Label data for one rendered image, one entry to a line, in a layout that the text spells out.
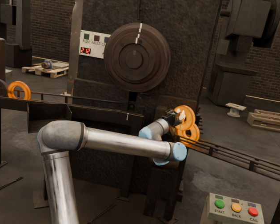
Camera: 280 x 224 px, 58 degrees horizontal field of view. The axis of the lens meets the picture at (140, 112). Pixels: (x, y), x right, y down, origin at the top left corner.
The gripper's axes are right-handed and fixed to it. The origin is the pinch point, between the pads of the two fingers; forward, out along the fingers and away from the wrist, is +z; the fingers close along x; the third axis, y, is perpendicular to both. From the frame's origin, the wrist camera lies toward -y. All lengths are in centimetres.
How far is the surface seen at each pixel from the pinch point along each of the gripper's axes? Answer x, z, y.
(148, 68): 30.4, 1.8, 23.6
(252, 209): -57, -27, -16
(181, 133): 3.9, 3.9, -17.1
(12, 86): 124, -55, 4
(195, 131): -6.2, 4.9, -12.2
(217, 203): -45, -36, -14
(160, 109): 24.7, 6.8, -7.1
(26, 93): 113, -49, -1
